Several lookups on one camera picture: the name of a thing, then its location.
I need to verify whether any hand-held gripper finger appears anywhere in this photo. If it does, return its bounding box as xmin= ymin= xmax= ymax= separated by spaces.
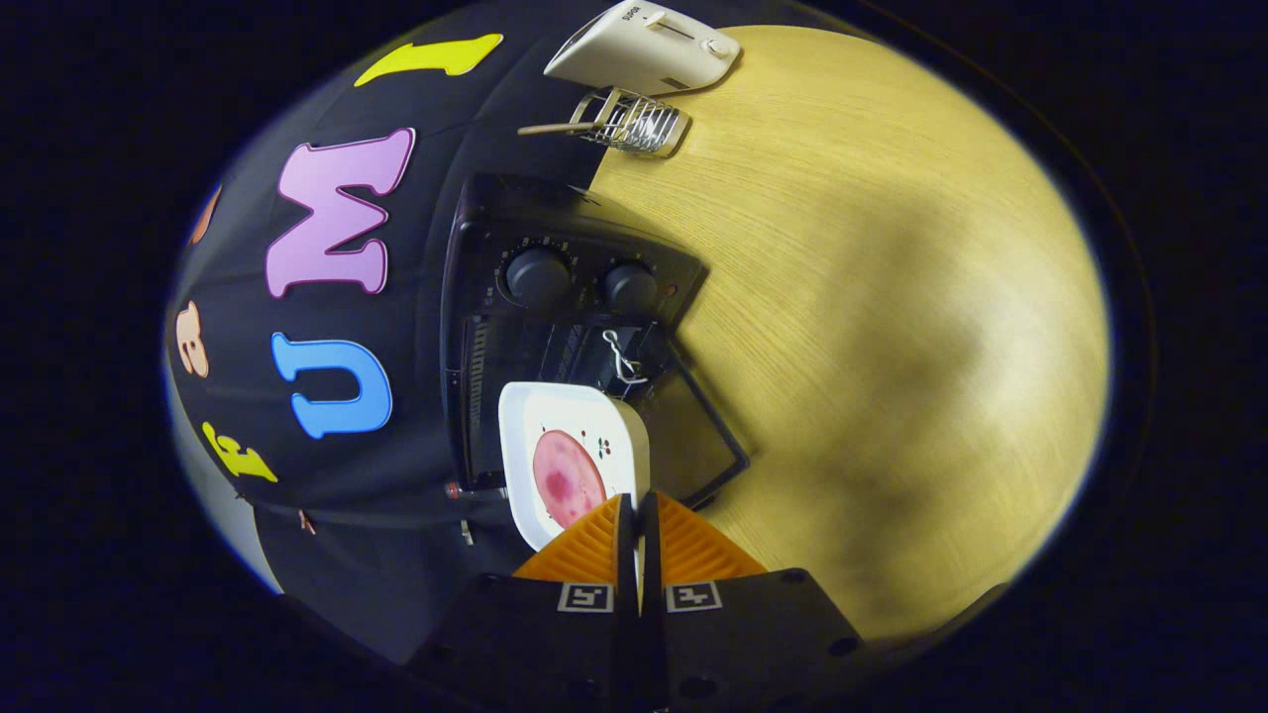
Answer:
xmin=406 ymin=492 xmax=641 ymax=713
xmin=640 ymin=490 xmax=865 ymax=713

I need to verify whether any pink ham slice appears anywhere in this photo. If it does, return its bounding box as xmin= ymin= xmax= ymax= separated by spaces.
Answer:
xmin=533 ymin=430 xmax=608 ymax=530

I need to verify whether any white square plate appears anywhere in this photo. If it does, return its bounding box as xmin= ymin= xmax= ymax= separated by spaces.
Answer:
xmin=497 ymin=381 xmax=652 ymax=553

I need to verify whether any black toaster oven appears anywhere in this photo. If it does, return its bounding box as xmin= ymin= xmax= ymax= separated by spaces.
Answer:
xmin=441 ymin=173 xmax=751 ymax=511

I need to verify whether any white bread toaster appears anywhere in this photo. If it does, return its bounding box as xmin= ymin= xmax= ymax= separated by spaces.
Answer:
xmin=543 ymin=0 xmax=742 ymax=97

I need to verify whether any black backdrop cloth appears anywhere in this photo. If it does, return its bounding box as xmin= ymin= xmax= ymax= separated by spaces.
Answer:
xmin=163 ymin=0 xmax=793 ymax=664

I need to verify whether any metal wire utensil holder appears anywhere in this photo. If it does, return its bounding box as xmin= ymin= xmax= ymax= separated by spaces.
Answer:
xmin=570 ymin=87 xmax=691 ymax=159

